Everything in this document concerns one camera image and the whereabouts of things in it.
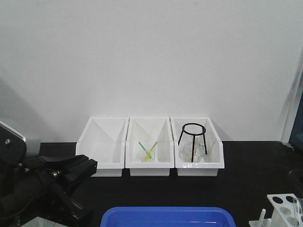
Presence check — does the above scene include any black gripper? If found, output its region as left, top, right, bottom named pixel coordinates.
left=14, top=155, right=98, bottom=221

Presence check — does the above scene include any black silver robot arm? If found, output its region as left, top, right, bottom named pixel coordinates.
left=0, top=122, right=97, bottom=227

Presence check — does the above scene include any white test tube rack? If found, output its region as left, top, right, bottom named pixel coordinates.
left=249, top=193, right=303, bottom=227

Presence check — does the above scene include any test tube in rack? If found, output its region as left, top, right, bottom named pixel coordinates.
left=293, top=198, right=303, bottom=225

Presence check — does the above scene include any grey blue pegboard drying rack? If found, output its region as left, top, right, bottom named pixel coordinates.
left=289, top=97, right=303, bottom=152

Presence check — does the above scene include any blue plastic tray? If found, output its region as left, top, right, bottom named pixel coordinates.
left=100, top=207, right=236, bottom=227

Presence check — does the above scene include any left white storage bin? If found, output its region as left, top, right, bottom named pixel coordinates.
left=75, top=117, right=129, bottom=177

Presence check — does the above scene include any white storage bin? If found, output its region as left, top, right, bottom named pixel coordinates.
left=170, top=117, right=224, bottom=176
left=75, top=117, right=129, bottom=177
left=125, top=117, right=175, bottom=176

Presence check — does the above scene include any yellow plastic spatula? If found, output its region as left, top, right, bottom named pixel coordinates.
left=144, top=142, right=158, bottom=160

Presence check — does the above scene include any green plastic spatula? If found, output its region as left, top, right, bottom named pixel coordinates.
left=138, top=142, right=151, bottom=160

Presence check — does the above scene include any middle white storage bin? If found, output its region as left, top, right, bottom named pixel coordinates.
left=125, top=117, right=175, bottom=176

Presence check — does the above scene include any clear glass flask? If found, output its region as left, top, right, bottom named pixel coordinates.
left=180, top=141, right=206, bottom=163

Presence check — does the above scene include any right white storage bin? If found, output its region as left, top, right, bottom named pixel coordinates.
left=170, top=117, right=224, bottom=176

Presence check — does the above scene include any black wire tripod stand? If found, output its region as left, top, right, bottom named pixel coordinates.
left=178, top=122, right=208, bottom=162

